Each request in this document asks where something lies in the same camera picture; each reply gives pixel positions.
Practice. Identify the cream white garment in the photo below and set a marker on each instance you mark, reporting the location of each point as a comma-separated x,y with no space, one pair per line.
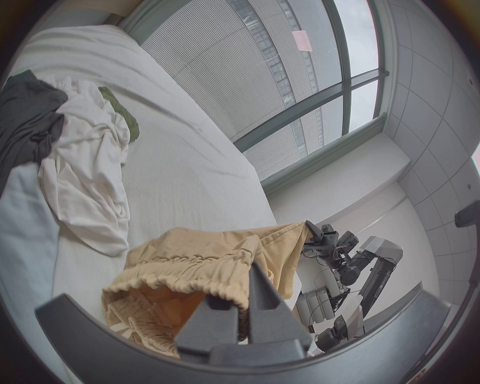
86,168

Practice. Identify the window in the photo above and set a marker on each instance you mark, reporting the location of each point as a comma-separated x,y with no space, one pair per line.
243,67

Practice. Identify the grey-green curtain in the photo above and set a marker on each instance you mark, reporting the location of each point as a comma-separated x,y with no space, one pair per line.
140,22

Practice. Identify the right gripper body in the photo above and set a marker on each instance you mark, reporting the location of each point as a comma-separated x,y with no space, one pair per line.
322,248

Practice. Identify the green garment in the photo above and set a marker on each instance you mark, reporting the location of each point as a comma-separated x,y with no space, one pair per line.
125,118

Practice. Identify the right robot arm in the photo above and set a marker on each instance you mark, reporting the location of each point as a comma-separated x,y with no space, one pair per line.
377,277

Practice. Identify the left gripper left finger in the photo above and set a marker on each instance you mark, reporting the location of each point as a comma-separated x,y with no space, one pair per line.
210,330

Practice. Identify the black garment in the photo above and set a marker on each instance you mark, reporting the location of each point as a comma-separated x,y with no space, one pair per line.
26,112

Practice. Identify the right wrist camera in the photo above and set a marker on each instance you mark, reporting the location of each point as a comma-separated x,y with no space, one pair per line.
328,229

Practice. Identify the bed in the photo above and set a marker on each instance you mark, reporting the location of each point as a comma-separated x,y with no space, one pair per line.
180,157

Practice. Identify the tan shorts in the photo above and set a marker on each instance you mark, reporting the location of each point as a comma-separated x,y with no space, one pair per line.
195,251

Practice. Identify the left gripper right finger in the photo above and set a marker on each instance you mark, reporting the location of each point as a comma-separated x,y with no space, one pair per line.
270,315

